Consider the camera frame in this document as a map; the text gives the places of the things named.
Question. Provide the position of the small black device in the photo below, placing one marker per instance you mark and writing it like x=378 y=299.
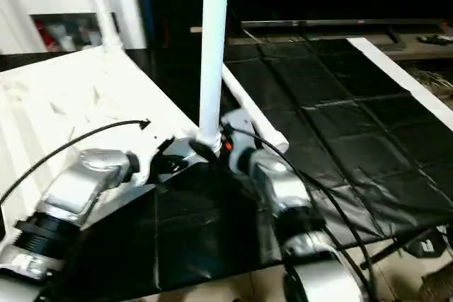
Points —
x=435 y=39

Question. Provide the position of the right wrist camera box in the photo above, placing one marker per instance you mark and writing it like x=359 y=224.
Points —
x=239 y=129

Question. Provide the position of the black work mat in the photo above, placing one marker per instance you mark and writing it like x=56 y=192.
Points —
x=333 y=139

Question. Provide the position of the white plastic table leg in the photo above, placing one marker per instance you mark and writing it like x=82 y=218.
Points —
x=101 y=5
x=214 y=47
x=251 y=111

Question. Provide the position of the small tan label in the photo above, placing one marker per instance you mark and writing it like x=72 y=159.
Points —
x=196 y=30

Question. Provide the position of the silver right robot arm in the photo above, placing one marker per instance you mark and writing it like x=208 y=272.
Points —
x=290 y=203

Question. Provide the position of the white plastic table top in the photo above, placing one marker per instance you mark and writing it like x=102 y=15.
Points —
x=78 y=104

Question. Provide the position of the white flat board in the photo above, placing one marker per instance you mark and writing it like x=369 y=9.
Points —
x=403 y=79

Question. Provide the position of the red bottle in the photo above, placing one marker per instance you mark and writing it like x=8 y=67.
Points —
x=42 y=35

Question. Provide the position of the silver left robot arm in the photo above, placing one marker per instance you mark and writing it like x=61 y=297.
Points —
x=71 y=196

